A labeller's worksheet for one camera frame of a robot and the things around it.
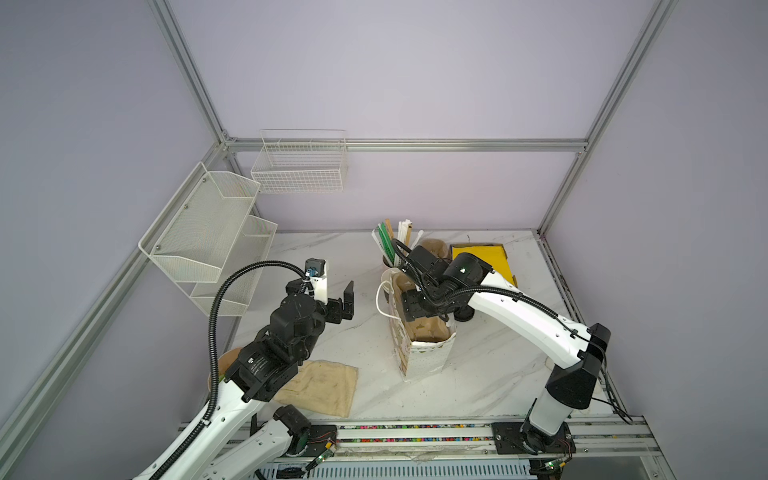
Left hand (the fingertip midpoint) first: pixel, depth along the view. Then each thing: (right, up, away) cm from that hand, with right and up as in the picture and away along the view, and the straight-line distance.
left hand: (329, 285), depth 67 cm
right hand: (+19, -8, +6) cm, 21 cm away
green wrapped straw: (+13, +12, +31) cm, 35 cm away
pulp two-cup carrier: (+24, -12, +7) cm, 27 cm away
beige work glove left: (-5, -30, +14) cm, 34 cm away
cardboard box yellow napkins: (+52, +7, +42) cm, 67 cm away
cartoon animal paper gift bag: (+21, -19, +4) cm, 28 cm away
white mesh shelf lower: (-41, +11, +49) cm, 65 cm away
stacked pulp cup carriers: (+31, +10, +44) cm, 55 cm away
